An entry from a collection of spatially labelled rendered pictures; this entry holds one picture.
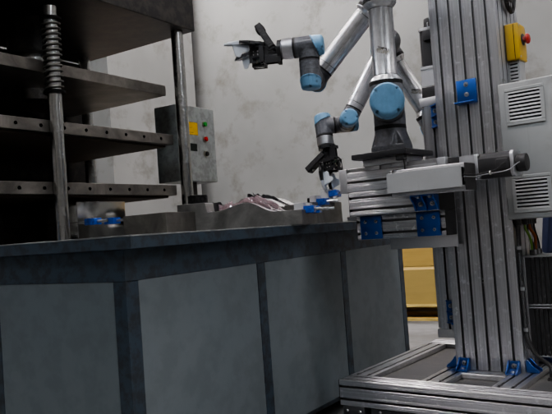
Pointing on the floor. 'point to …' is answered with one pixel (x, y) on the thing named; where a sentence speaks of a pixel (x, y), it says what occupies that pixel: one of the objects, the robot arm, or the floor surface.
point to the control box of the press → (167, 173)
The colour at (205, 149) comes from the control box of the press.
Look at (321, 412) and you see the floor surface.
